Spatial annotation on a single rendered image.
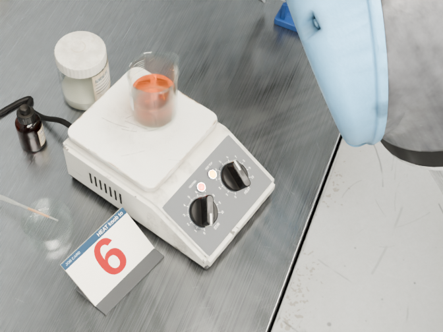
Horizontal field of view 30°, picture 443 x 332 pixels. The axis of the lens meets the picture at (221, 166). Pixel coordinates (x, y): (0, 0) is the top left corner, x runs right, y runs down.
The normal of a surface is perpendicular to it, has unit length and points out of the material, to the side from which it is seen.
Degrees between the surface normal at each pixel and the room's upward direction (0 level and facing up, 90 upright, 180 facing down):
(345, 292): 0
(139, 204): 90
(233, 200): 30
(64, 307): 0
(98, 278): 40
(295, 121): 0
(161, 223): 90
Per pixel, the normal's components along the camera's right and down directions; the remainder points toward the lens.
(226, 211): 0.44, -0.21
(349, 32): -0.26, 0.18
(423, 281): 0.04, -0.54
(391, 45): -0.04, 0.45
